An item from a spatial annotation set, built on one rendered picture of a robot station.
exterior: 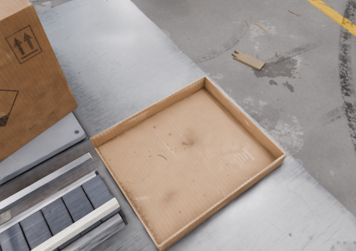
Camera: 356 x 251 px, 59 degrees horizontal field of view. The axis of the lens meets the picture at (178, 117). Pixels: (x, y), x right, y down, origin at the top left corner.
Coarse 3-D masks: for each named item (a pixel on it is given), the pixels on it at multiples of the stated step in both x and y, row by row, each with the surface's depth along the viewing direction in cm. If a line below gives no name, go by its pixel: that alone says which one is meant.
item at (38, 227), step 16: (96, 176) 58; (80, 192) 57; (96, 192) 56; (48, 208) 55; (64, 208) 55; (80, 208) 55; (96, 208) 55; (16, 224) 53; (32, 224) 53; (48, 224) 53; (64, 224) 53; (96, 224) 53; (0, 240) 52; (16, 240) 52; (32, 240) 52
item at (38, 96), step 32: (0, 0) 50; (0, 32) 48; (32, 32) 52; (0, 64) 51; (32, 64) 56; (0, 96) 55; (32, 96) 60; (64, 96) 66; (0, 128) 58; (32, 128) 64; (0, 160) 63
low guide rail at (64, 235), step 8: (112, 200) 52; (104, 208) 51; (112, 208) 52; (88, 216) 50; (96, 216) 50; (104, 216) 52; (72, 224) 50; (80, 224) 50; (88, 224) 51; (64, 232) 49; (72, 232) 49; (48, 240) 48; (56, 240) 48; (64, 240) 49; (40, 248) 48; (48, 248) 48
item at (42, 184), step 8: (80, 160) 51; (88, 160) 52; (64, 168) 50; (72, 168) 50; (80, 168) 52; (48, 176) 49; (56, 176) 49; (64, 176) 50; (32, 184) 49; (40, 184) 49; (48, 184) 49; (24, 192) 48; (32, 192) 48; (8, 200) 47; (16, 200) 47; (24, 200) 49; (0, 208) 47; (8, 208) 48
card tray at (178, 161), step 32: (192, 96) 75; (224, 96) 71; (128, 128) 70; (160, 128) 70; (192, 128) 70; (224, 128) 70; (256, 128) 66; (128, 160) 65; (160, 160) 65; (192, 160) 65; (224, 160) 65; (256, 160) 65; (128, 192) 61; (160, 192) 61; (192, 192) 61; (224, 192) 61; (160, 224) 58; (192, 224) 55
